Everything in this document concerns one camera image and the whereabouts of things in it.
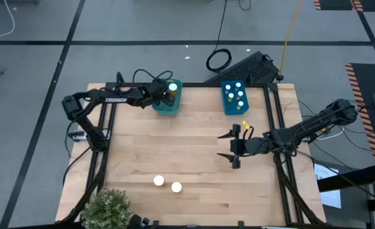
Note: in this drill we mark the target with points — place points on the teal plastic bin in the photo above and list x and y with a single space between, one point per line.
171 111

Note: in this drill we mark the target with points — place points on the blue plastic bin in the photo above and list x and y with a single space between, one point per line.
225 108

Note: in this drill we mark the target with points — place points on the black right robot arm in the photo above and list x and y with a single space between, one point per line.
317 122

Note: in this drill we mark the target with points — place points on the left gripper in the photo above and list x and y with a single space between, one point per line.
155 93

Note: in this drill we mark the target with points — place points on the white bottle cap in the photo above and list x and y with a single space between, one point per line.
158 180
176 187

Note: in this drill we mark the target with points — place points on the small pink pill bottle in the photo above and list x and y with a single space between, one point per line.
240 93

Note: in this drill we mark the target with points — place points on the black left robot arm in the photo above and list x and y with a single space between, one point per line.
111 95

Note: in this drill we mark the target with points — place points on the large amber pill bottle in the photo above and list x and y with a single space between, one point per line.
173 86

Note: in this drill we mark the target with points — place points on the white paper sheet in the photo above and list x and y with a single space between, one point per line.
329 184

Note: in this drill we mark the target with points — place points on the small dark pill bottle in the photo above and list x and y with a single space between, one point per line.
238 85

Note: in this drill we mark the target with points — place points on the green artificial plant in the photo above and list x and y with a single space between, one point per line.
107 208

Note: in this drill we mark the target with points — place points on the yellow tag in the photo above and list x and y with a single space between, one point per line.
246 124

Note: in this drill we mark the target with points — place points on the black aluminium table frame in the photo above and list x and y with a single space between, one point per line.
190 85

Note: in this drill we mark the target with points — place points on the black rounded object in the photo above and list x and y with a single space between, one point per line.
136 221

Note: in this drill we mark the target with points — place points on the black perforated computer case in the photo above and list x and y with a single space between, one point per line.
248 68

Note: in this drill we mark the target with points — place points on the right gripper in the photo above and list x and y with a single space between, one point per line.
251 146

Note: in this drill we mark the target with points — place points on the black metal beam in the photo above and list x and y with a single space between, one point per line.
349 179

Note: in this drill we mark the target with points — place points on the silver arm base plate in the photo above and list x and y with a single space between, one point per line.
76 136

